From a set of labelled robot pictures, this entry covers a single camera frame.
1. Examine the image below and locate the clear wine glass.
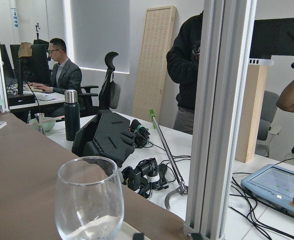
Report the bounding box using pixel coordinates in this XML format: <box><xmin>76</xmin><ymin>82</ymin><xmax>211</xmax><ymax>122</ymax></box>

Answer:
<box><xmin>55</xmin><ymin>156</ymin><xmax>125</xmax><ymax>240</ymax></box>

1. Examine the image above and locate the aluminium frame post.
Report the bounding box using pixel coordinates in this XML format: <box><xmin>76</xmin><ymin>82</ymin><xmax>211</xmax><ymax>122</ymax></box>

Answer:
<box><xmin>183</xmin><ymin>0</ymin><xmax>257</xmax><ymax>240</ymax></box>

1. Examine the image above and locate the standing person black jacket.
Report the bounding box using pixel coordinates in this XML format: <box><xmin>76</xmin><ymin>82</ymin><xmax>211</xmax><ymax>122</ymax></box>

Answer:
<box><xmin>166</xmin><ymin>12</ymin><xmax>204</xmax><ymax>135</ymax></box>

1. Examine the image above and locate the steel jigger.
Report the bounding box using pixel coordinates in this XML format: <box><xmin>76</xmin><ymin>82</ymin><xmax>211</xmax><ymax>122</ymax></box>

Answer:
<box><xmin>34</xmin><ymin>112</ymin><xmax>45</xmax><ymax>135</ymax></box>

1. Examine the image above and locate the black thermos steel lid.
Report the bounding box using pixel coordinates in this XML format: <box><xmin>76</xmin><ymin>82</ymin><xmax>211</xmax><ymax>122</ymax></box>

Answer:
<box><xmin>64</xmin><ymin>89</ymin><xmax>80</xmax><ymax>141</ymax></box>

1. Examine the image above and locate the cream rabbit serving tray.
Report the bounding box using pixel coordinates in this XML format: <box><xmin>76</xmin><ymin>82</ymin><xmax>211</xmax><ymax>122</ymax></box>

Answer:
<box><xmin>115</xmin><ymin>221</ymin><xmax>150</xmax><ymax>240</ymax></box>

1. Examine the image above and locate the black office chair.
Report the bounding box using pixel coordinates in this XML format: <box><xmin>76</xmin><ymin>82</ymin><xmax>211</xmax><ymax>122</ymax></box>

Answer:
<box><xmin>78</xmin><ymin>51</ymin><xmax>121</xmax><ymax>117</ymax></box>

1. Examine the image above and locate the blue teach pendant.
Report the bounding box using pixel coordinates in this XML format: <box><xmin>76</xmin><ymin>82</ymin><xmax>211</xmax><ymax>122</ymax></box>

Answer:
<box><xmin>240</xmin><ymin>164</ymin><xmax>294</xmax><ymax>218</ymax></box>

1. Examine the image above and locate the black plastic case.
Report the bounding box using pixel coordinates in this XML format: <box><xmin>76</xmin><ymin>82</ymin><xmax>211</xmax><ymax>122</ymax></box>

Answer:
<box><xmin>71</xmin><ymin>110</ymin><xmax>135</xmax><ymax>168</ymax></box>

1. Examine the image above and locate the steel reacher grabber pole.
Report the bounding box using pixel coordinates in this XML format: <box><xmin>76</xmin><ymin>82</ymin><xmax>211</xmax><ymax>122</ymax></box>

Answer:
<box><xmin>149</xmin><ymin>109</ymin><xmax>188</xmax><ymax>210</ymax></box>

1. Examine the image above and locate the wooden slatted panel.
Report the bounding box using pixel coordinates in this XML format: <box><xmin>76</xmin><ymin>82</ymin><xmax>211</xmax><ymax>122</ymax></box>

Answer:
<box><xmin>132</xmin><ymin>5</ymin><xmax>177</xmax><ymax>121</ymax></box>

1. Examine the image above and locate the black camera gear pile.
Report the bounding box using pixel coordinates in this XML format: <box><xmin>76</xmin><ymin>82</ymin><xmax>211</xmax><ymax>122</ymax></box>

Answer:
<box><xmin>121</xmin><ymin>158</ymin><xmax>169</xmax><ymax>199</ymax></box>

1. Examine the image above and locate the green ceramic bowl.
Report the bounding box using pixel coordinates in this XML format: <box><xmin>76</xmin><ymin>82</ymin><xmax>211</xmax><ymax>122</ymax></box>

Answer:
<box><xmin>28</xmin><ymin>117</ymin><xmax>56</xmax><ymax>133</ymax></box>

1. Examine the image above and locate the seated man in suit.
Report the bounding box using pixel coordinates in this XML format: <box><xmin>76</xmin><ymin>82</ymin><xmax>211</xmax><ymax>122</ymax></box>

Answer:
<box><xmin>29</xmin><ymin>38</ymin><xmax>82</xmax><ymax>94</ymax></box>

